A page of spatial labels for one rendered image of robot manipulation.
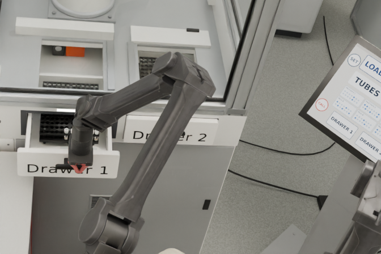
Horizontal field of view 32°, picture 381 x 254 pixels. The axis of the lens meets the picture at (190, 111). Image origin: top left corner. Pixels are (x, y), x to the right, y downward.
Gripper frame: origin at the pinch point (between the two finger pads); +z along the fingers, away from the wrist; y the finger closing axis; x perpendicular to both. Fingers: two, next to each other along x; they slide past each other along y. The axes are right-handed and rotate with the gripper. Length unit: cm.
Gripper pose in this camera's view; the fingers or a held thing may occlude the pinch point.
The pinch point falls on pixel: (79, 169)
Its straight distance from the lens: 196.5
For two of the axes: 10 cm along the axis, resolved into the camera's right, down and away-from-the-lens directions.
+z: -1.8, 6.9, 7.0
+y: -1.0, -7.2, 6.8
